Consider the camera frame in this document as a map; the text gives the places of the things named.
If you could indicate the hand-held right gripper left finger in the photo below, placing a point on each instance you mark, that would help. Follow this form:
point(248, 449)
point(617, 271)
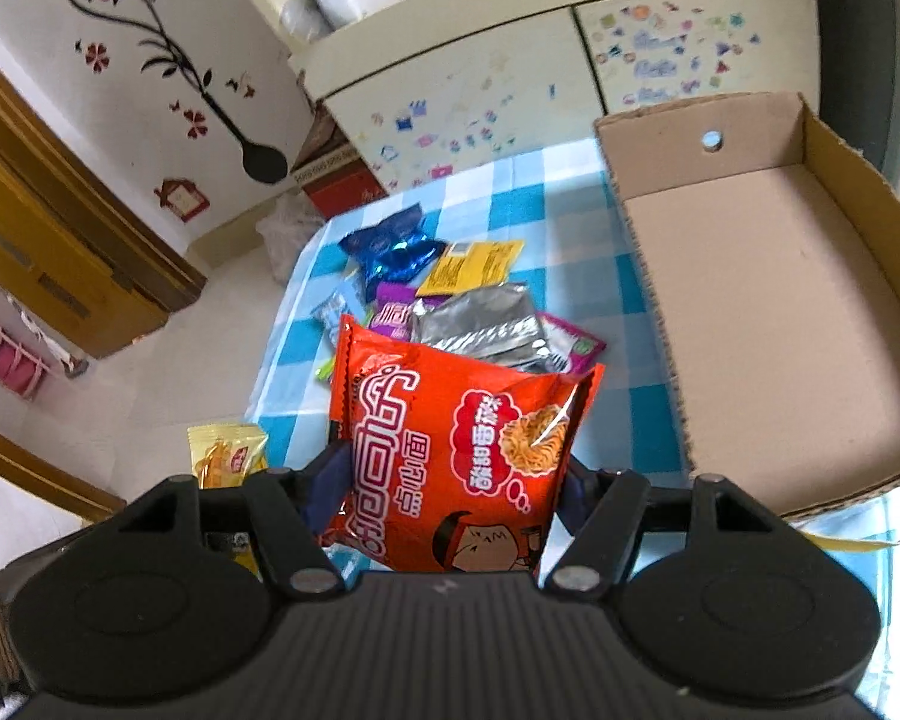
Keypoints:
point(328, 481)

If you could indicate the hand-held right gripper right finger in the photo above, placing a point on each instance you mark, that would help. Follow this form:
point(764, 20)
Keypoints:
point(572, 489)

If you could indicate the orange noodle snack packet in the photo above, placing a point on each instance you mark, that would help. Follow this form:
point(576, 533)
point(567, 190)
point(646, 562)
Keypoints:
point(420, 450)

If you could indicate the pink snack packet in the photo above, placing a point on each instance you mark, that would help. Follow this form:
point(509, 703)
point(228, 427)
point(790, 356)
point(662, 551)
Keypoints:
point(581, 349)

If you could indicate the light blue snack packet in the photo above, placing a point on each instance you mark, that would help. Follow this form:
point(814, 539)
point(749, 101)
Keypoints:
point(328, 310)

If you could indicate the purple noodle snack packet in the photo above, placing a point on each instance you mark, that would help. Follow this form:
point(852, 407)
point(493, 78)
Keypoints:
point(394, 311)

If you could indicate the blue foil snack packet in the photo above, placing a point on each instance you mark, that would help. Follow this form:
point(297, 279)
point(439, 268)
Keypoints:
point(397, 251)

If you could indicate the mustard yellow snack packet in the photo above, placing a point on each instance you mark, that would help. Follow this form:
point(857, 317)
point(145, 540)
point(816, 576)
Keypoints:
point(469, 264)

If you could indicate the brown cardboard box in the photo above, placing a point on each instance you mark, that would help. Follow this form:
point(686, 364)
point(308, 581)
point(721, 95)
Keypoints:
point(757, 315)

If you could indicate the yellow orange-print snack packet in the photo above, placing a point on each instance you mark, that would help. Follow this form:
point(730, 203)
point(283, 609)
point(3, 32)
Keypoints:
point(225, 457)

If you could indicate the silver foil snack packet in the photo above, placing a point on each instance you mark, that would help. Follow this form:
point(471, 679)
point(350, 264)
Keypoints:
point(480, 322)

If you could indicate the clear plastic bag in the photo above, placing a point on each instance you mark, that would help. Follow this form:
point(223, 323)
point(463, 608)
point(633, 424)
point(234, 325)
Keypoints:
point(289, 236)

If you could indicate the blue white checkered tablecloth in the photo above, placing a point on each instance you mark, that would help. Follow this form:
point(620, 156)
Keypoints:
point(540, 202)

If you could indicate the red brown carton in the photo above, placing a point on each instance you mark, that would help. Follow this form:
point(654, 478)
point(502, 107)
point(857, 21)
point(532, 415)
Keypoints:
point(341, 187)

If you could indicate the wooden door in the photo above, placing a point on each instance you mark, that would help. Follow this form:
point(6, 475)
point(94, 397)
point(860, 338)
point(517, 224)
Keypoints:
point(60, 240)

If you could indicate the cream cabinet with stickers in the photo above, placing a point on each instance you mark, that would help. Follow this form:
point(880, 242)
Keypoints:
point(480, 82)

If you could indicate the crumpled clear plastic wrap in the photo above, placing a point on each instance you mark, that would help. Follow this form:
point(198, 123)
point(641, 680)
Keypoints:
point(304, 19)

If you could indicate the wooden door frame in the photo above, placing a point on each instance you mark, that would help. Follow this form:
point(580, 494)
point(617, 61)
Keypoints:
point(37, 469)

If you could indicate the red house wall sticker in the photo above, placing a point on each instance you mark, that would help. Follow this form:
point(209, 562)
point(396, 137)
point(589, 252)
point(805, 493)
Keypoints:
point(184, 199)

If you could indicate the black flower wall decal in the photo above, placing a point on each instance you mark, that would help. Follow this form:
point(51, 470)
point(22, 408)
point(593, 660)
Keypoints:
point(262, 161)

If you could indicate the pink wall rack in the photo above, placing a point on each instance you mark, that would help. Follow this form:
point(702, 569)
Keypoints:
point(4, 360)

